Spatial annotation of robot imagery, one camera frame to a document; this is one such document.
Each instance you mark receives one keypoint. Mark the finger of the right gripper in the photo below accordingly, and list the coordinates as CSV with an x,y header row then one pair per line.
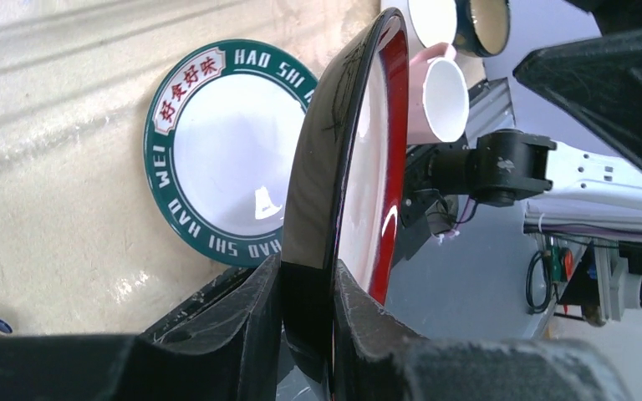
x,y
598,82

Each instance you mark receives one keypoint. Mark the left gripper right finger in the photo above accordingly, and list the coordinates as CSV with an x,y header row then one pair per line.
x,y
377,357

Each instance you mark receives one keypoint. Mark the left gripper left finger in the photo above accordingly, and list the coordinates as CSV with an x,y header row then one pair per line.
x,y
228,352

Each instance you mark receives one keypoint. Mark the red rimmed plate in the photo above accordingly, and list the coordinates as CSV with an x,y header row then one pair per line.
x,y
317,189

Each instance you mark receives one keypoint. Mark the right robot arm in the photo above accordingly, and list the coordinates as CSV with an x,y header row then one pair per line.
x,y
509,165

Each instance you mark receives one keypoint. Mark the dark ceramic bowl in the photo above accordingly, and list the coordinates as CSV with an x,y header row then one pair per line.
x,y
483,27

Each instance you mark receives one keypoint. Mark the light pink mug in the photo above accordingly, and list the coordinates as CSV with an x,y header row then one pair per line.
x,y
439,102

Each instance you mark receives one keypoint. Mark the white enamel mug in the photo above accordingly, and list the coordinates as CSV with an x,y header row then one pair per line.
x,y
434,21

